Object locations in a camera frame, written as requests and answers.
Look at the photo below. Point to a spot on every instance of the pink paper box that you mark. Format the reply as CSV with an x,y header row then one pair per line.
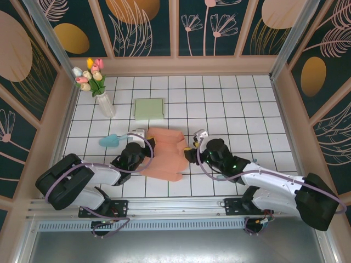
x,y
167,161

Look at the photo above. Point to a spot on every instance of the green paper box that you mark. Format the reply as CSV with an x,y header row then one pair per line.
x,y
149,109

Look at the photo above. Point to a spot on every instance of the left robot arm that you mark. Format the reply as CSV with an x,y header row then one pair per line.
x,y
101,174

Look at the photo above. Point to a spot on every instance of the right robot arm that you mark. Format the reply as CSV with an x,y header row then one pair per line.
x,y
268,183

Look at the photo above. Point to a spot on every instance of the light blue toy shovel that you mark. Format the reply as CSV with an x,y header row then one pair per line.
x,y
109,140

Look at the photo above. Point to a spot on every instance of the light blue toy rake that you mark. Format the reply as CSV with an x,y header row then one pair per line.
x,y
254,160

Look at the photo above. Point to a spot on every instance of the white ribbed vase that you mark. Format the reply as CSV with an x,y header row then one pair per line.
x,y
106,105

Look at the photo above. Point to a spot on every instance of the base wiring bundle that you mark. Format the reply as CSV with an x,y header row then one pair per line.
x,y
259,223
105,227

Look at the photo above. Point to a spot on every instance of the artificial tulip bouquet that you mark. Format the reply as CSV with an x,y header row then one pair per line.
x,y
94,76

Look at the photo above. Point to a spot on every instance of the grey metal sheet panel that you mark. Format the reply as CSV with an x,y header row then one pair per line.
x,y
175,246

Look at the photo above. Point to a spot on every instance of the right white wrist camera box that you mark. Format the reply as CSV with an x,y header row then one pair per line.
x,y
201,134

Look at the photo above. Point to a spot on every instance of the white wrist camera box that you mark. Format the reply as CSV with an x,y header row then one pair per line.
x,y
137,134
201,134

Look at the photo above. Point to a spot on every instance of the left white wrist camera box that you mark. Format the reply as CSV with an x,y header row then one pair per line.
x,y
137,134

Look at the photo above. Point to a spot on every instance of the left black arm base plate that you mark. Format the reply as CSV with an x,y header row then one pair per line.
x,y
118,206

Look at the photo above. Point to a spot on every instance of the aluminium mounting rail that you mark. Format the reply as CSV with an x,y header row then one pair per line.
x,y
175,205

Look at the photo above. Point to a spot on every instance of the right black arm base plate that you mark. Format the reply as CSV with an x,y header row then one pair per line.
x,y
233,208

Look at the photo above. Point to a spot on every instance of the aluminium frame post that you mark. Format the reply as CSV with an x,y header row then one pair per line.
x,y
290,38
55,46

